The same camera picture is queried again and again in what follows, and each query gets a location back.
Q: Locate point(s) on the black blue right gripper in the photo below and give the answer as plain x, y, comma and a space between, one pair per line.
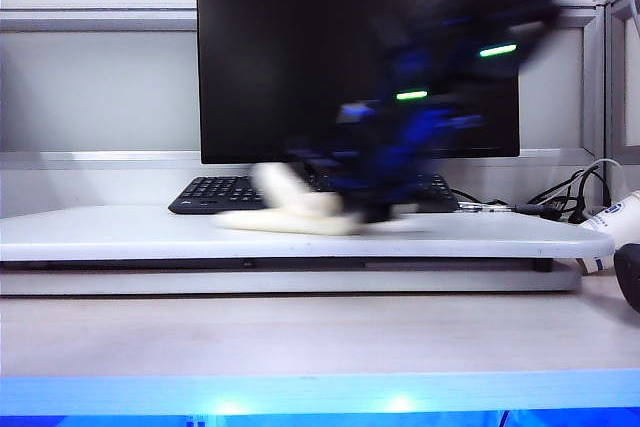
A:
395, 157

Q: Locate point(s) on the white cloth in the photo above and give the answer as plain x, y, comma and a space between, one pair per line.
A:
290, 219

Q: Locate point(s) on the black computer keyboard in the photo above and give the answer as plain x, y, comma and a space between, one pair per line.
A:
215, 194

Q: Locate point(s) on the black computer monitor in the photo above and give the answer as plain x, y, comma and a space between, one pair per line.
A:
280, 67

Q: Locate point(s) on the white monitor riser stand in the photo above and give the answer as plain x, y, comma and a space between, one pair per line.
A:
150, 237

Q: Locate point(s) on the black and blue computer mouse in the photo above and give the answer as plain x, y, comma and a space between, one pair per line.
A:
630, 274

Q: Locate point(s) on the grey partition with rail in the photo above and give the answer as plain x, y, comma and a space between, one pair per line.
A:
100, 87

